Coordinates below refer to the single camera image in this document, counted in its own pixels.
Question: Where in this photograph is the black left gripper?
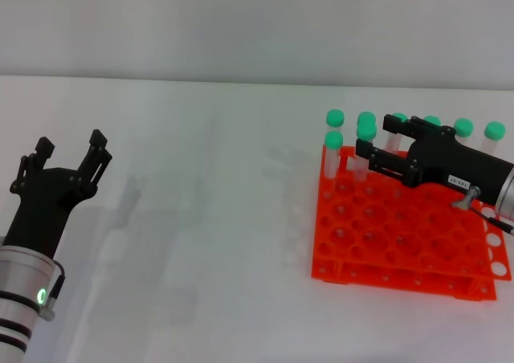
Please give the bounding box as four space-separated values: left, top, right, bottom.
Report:
0 128 114 260

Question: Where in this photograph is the orange test tube rack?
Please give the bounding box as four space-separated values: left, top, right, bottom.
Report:
309 143 512 302

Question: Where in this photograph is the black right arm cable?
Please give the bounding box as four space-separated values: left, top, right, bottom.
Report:
451 185 514 236

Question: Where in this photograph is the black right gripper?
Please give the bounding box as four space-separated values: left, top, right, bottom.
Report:
354 113 514 208

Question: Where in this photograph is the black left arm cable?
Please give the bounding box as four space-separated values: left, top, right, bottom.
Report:
39 259 67 322

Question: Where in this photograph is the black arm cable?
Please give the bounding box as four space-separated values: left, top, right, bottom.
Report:
451 185 514 236
39 259 67 322

